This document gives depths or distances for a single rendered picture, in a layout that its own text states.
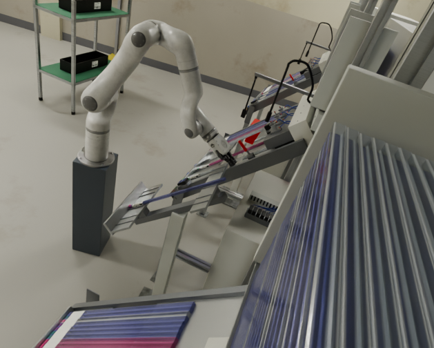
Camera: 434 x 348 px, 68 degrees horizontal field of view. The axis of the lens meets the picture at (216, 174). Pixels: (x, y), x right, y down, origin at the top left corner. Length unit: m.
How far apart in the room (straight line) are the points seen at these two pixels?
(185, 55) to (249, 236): 0.94
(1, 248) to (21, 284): 0.30
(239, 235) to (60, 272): 1.11
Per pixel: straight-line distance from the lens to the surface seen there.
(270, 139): 1.43
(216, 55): 5.26
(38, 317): 2.07
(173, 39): 1.44
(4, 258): 2.33
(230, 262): 1.86
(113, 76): 1.56
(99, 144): 1.75
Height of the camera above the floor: 1.77
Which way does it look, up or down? 34 degrees down
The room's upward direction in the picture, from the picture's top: 18 degrees clockwise
